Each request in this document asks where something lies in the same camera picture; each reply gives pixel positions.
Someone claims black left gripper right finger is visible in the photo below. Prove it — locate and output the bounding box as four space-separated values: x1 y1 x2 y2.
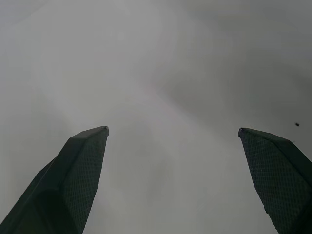
238 127 312 234

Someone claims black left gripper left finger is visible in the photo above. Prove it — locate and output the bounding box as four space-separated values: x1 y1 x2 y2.
0 126 110 234

